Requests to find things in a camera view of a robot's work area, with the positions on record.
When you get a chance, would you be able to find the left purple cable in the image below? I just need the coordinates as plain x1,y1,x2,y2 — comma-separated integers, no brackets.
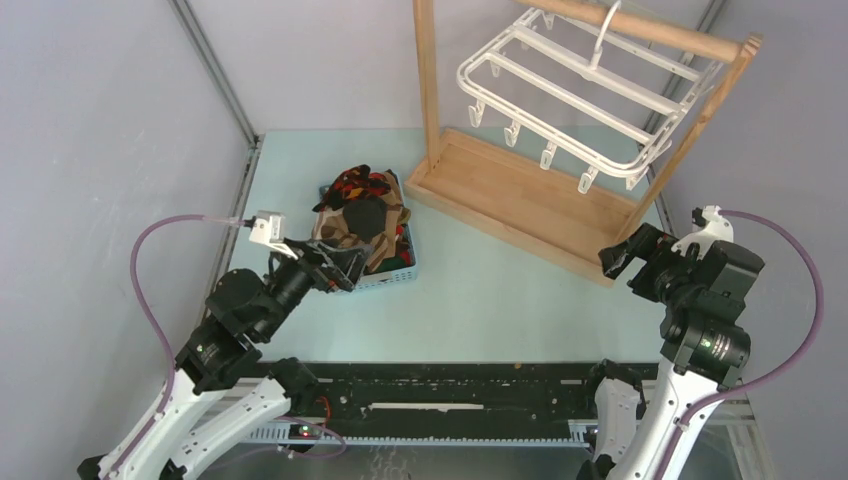
99,213,256,480

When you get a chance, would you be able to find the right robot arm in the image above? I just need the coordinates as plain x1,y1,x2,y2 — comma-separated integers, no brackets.
577,216,764,479

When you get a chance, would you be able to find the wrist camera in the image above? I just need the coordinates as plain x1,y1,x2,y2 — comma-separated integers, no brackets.
248,210,299,260
671,205,734,261

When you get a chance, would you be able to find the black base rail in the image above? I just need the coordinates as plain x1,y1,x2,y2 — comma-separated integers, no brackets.
188,360,664,444

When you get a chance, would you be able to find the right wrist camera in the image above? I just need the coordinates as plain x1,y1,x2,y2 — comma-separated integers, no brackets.
671,205,734,261

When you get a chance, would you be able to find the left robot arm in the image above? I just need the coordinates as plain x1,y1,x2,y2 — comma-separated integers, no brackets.
77,240,373,479

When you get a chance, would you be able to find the white plastic clip hanger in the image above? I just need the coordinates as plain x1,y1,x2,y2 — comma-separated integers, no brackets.
456,1,723,194

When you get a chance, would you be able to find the pile of socks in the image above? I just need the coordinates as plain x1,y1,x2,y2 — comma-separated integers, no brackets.
311,164,413,274

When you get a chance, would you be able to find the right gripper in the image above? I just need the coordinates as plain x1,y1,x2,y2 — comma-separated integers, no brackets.
599,220,705,305

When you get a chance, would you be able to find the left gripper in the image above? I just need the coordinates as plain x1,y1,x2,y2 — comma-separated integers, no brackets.
258,236,375,339

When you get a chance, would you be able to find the wooden hanger stand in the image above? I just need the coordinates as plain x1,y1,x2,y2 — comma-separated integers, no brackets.
406,1,763,284

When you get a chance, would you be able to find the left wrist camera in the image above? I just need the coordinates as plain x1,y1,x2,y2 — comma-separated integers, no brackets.
248,210,299,260

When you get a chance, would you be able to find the light blue perforated basket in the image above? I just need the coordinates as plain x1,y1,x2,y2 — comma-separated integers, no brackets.
317,173,420,293

